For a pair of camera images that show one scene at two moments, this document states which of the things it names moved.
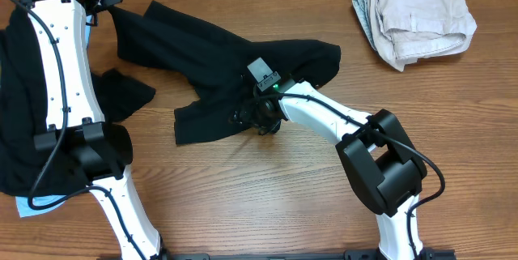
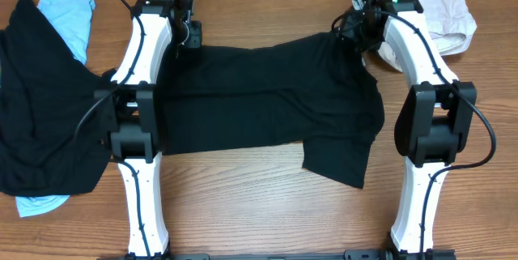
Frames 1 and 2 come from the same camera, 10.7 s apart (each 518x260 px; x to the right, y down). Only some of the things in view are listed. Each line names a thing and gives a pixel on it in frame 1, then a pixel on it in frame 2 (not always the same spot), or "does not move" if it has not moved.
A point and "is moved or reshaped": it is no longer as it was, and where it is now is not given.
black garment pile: x=23 y=168 does not move
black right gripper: x=248 y=113 → x=349 y=32
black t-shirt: x=216 y=62 is moved or reshaped
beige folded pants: x=414 y=19 does not move
